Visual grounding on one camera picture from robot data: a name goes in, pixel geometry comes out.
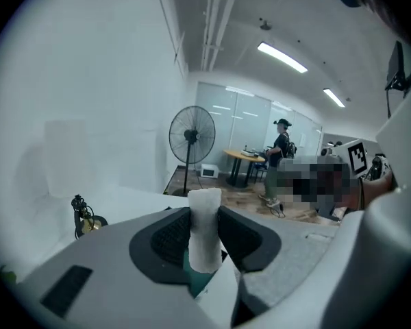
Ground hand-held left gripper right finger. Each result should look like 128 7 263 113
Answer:
217 205 343 329

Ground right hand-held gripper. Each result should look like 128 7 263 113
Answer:
232 63 411 329

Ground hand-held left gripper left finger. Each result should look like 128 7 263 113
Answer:
17 206 227 329

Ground white foam item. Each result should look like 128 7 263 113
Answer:
187 187 224 275

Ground person's right forearm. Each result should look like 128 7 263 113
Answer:
358 171 397 210

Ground blue chair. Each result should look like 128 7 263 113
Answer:
250 161 270 185

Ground device on round table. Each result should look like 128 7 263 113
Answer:
240 145 262 158

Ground round wooden table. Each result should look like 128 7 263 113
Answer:
223 149 266 189

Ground white microwave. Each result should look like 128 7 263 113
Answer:
200 163 221 179

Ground black standing fan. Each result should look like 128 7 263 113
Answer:
169 105 216 197

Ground short ceiling light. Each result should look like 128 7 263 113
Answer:
323 87 346 108

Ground black mounted monitor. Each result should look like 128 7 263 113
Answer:
384 40 411 93

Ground long ceiling light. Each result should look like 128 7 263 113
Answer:
256 41 309 74

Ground white ceiling pipes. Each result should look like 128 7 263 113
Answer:
199 0 242 72

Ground black cable with brass fitting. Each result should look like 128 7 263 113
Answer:
71 193 109 241

